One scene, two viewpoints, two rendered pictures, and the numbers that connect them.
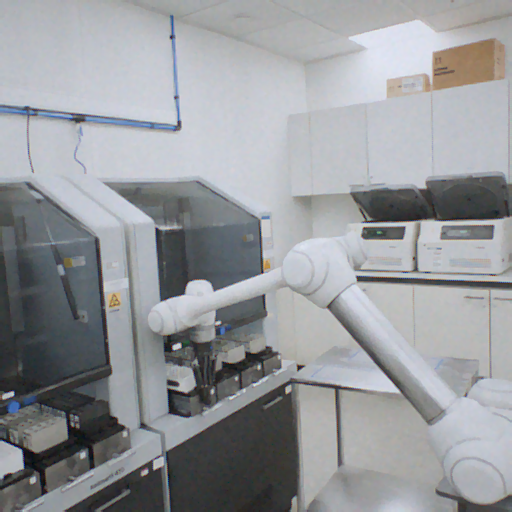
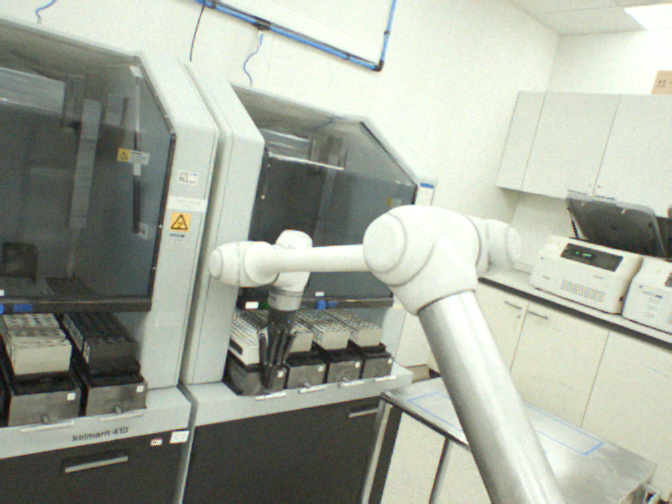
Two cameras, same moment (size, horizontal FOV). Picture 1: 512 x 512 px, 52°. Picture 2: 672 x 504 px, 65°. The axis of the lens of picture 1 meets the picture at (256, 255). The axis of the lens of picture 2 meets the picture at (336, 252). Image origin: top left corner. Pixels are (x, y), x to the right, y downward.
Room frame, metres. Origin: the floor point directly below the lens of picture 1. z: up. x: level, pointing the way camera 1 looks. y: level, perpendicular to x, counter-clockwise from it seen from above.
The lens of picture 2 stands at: (0.47, -0.22, 1.41)
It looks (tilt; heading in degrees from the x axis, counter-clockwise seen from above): 9 degrees down; 13
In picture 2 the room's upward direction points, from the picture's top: 12 degrees clockwise
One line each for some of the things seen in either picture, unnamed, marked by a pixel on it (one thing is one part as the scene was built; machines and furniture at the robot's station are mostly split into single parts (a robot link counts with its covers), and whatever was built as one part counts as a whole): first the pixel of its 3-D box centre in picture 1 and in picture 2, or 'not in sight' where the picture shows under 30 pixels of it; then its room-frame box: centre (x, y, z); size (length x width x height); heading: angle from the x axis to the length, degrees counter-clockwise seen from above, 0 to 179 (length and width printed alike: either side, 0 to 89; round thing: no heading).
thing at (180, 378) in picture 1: (166, 377); (238, 337); (1.93, 0.37, 0.83); 0.30 x 0.10 x 0.06; 54
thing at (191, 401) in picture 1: (143, 384); (216, 337); (2.01, 0.48, 0.78); 0.73 x 0.14 x 0.09; 54
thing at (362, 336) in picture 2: (256, 345); (367, 336); (2.24, 0.02, 0.85); 0.12 x 0.02 x 0.06; 143
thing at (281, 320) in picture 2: (203, 352); (279, 323); (1.81, 0.21, 0.96); 0.08 x 0.07 x 0.09; 144
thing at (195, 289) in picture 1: (197, 303); (288, 259); (1.80, 0.21, 1.14); 0.13 x 0.11 x 0.16; 148
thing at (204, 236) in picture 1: (173, 253); (299, 196); (2.20, 0.35, 1.28); 0.61 x 0.51 x 0.63; 144
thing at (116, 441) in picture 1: (51, 422); (84, 344); (1.69, 0.72, 0.78); 0.73 x 0.14 x 0.09; 54
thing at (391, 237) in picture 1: (390, 226); (604, 252); (4.10, -1.07, 1.22); 0.62 x 0.56 x 0.64; 142
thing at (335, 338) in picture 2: (234, 354); (333, 339); (2.12, 0.11, 0.85); 0.12 x 0.02 x 0.06; 143
